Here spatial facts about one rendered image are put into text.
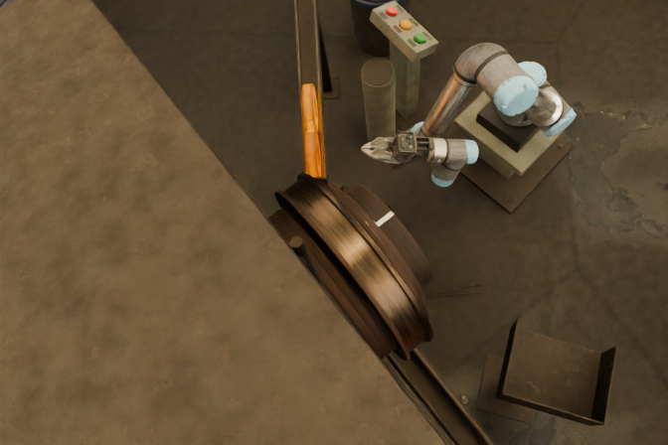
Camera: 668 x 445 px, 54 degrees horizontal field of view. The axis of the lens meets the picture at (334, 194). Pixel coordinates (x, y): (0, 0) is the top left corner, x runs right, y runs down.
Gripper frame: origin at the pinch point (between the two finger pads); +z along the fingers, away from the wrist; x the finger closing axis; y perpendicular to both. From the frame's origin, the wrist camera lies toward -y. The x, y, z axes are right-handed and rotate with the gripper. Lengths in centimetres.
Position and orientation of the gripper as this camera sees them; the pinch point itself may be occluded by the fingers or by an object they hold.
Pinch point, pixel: (365, 150)
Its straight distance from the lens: 202.5
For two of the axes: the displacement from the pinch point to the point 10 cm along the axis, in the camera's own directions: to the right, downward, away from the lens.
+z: -9.7, -0.3, -2.3
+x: 0.6, 9.3, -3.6
